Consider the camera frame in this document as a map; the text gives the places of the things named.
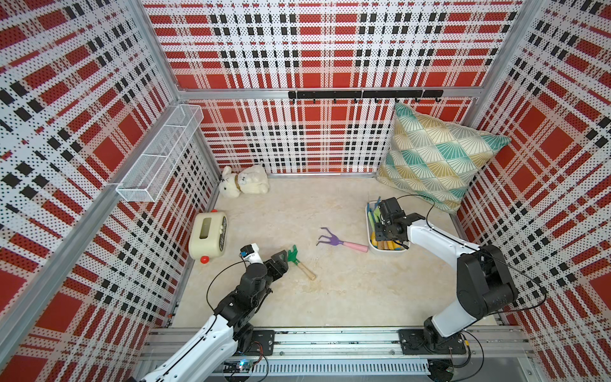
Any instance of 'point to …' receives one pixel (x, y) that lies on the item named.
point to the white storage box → (382, 244)
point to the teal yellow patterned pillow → (432, 161)
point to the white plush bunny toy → (251, 180)
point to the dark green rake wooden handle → (292, 257)
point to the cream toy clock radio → (208, 235)
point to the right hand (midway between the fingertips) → (386, 230)
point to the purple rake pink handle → (335, 241)
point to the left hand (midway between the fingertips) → (284, 255)
